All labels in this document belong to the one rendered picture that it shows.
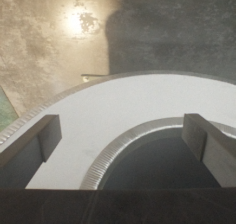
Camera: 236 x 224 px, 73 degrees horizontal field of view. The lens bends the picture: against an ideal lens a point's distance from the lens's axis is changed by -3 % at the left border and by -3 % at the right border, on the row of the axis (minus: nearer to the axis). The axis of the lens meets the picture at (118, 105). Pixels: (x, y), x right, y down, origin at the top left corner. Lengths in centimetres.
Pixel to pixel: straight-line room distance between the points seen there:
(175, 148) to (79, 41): 73
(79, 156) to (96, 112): 17
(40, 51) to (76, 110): 62
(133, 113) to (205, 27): 60
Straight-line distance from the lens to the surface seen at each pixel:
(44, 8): 101
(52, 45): 106
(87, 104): 58
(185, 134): 17
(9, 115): 167
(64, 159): 45
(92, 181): 41
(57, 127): 16
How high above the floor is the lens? 87
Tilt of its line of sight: 48 degrees down
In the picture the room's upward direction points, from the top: 170 degrees counter-clockwise
